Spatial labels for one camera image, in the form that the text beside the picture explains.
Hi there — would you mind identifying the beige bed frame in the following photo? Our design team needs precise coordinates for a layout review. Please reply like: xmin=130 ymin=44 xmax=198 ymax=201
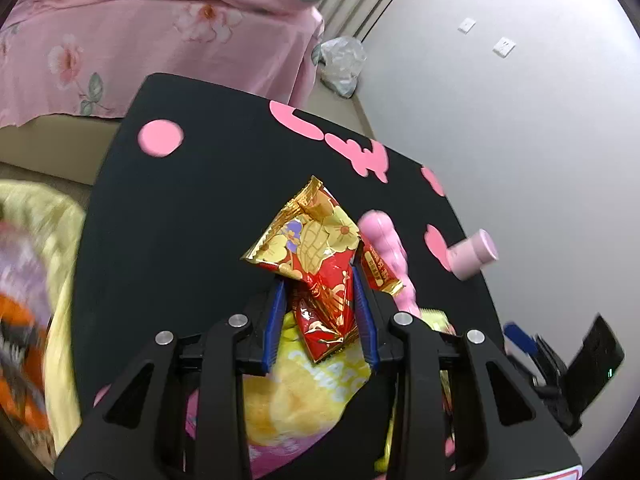
xmin=0 ymin=110 xmax=121 ymax=186

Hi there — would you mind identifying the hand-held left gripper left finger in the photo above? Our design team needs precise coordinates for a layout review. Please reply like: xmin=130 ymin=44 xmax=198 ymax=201
xmin=54 ymin=280 xmax=288 ymax=480

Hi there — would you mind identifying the black table with pink shapes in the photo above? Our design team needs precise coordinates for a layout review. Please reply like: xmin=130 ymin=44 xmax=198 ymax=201
xmin=70 ymin=72 xmax=506 ymax=480

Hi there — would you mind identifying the clear plastic bag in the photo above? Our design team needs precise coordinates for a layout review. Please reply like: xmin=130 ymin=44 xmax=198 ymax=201
xmin=312 ymin=36 xmax=367 ymax=98

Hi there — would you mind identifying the pink floral bedsheet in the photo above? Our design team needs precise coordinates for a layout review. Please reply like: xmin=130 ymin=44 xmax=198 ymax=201
xmin=0 ymin=0 xmax=326 ymax=128

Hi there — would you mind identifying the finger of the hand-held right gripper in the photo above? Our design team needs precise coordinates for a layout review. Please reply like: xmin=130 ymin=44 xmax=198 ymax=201
xmin=502 ymin=322 xmax=556 ymax=387

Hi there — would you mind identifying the red gold snack packet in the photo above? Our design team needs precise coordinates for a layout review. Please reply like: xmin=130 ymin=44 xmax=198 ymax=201
xmin=241 ymin=176 xmax=405 ymax=365

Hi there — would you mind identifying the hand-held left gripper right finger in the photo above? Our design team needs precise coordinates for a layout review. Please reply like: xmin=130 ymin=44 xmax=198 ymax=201
xmin=350 ymin=262 xmax=583 ymax=480

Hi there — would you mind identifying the pink cylindrical bottle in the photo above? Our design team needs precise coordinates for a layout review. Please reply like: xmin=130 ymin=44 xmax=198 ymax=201
xmin=446 ymin=229 xmax=499 ymax=281

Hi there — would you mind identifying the yellow chips packet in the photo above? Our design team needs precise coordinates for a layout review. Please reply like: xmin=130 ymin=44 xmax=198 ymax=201
xmin=242 ymin=312 xmax=373 ymax=436

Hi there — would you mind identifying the pale yellow wrapper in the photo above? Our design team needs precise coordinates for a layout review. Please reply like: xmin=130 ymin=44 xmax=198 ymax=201
xmin=419 ymin=308 xmax=450 ymax=333

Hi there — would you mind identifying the striped curtain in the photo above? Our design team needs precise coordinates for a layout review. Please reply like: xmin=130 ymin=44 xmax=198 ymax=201
xmin=320 ymin=0 xmax=426 ymax=41

